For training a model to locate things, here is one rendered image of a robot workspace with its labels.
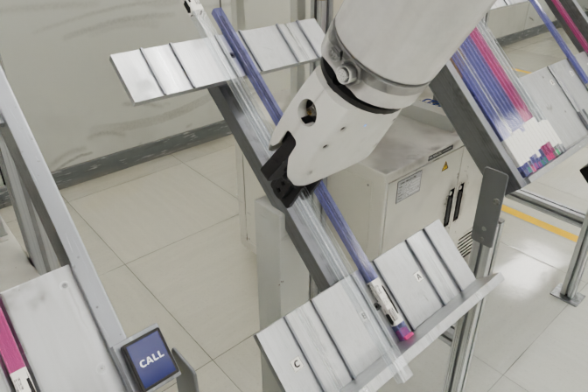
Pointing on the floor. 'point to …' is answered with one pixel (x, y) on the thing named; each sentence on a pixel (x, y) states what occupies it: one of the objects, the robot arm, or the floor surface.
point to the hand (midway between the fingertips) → (296, 181)
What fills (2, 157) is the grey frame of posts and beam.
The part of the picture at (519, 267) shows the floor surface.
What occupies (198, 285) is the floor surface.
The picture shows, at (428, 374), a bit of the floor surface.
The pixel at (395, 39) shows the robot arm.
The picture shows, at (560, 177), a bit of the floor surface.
